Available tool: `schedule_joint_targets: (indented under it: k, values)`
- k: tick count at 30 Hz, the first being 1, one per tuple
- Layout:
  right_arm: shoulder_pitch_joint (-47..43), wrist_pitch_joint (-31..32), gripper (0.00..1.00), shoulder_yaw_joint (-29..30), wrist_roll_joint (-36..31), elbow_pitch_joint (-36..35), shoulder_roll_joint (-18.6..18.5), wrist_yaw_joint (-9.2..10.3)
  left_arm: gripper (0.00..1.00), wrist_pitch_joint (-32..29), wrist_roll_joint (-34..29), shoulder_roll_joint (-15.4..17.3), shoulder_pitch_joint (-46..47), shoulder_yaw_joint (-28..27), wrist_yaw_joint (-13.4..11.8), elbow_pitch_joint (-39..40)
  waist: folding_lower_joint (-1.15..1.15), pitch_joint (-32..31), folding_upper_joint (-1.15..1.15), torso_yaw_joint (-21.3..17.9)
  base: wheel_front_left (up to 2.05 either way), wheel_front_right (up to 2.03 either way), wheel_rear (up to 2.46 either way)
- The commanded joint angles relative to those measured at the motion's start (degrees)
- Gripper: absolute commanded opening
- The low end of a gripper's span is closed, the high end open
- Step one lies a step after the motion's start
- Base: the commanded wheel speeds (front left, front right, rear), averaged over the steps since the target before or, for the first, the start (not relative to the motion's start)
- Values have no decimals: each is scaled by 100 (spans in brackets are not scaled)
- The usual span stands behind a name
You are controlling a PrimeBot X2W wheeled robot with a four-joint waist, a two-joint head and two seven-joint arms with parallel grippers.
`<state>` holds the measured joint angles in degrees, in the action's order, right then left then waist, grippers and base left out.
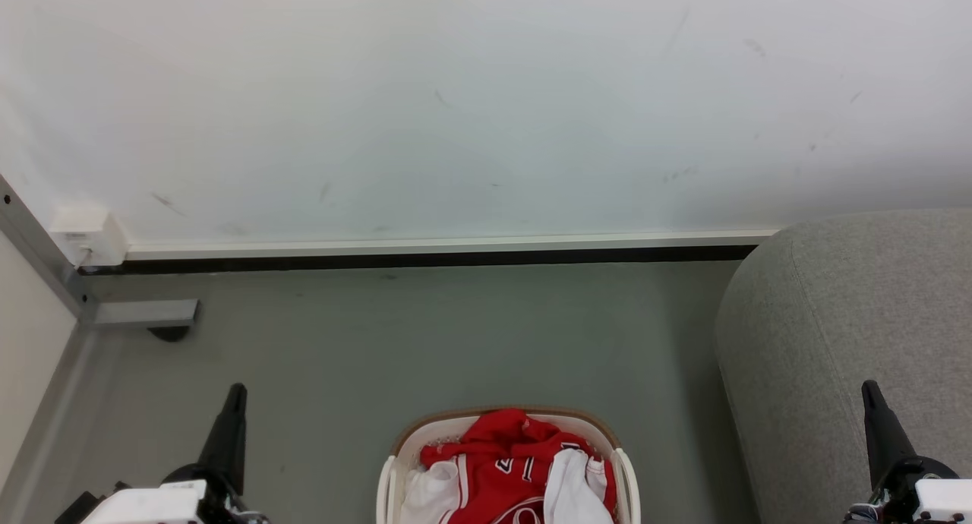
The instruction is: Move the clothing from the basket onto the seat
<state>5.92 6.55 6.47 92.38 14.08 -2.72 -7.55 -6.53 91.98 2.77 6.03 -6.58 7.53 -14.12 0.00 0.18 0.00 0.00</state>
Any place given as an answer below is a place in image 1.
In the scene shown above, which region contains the white wall box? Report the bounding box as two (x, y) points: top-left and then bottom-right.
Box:
(50, 207), (128, 268)

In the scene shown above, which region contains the grey metal frame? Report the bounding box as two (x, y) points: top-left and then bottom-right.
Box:
(0, 175), (200, 524)

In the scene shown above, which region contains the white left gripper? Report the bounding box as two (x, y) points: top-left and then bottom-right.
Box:
(80, 383), (268, 524)

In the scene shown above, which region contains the black baseboard strip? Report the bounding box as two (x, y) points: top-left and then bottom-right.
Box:
(78, 245), (760, 276)

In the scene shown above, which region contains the red and white sports jersey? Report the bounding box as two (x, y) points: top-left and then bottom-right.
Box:
(401, 409), (617, 524)

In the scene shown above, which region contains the grey fabric sofa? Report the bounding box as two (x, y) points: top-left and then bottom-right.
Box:
(714, 209), (972, 524)

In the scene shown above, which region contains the white garment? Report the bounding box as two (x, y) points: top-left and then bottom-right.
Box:
(543, 448), (613, 524)

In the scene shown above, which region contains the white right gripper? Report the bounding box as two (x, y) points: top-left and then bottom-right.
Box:
(844, 380), (972, 524)

